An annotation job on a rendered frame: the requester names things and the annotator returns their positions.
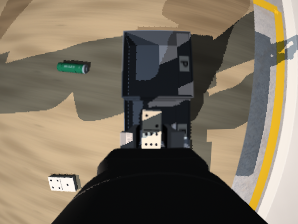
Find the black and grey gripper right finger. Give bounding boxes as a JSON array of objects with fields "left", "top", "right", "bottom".
[{"left": 162, "top": 124, "right": 184, "bottom": 148}]

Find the dark grey rack of bins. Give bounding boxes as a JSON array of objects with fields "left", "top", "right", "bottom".
[{"left": 121, "top": 30, "right": 194, "bottom": 148}]

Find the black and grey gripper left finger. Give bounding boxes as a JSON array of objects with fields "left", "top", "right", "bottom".
[{"left": 120, "top": 124, "right": 140, "bottom": 148}]

